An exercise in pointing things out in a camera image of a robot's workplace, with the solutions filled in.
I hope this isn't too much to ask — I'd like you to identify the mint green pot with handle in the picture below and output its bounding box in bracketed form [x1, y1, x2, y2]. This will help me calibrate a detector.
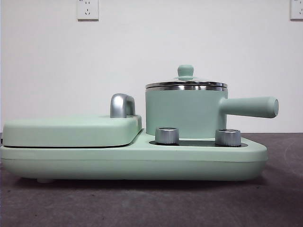
[144, 83, 279, 139]

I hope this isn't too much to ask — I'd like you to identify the mint green breakfast machine base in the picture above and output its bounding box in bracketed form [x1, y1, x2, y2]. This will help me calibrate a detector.
[0, 132, 268, 184]

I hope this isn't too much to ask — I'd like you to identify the silver control knob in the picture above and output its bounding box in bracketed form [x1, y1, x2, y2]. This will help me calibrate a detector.
[214, 128, 241, 146]
[154, 127, 180, 144]

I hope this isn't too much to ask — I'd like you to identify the glass lid with green knob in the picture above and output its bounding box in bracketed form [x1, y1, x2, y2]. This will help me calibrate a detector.
[145, 64, 228, 87]

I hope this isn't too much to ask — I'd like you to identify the mint green hinged griddle cover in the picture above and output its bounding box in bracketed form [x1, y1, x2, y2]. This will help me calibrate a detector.
[1, 114, 143, 148]

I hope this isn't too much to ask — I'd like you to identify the white wall socket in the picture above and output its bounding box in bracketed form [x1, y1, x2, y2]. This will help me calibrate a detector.
[77, 0, 99, 21]
[290, 0, 303, 21]

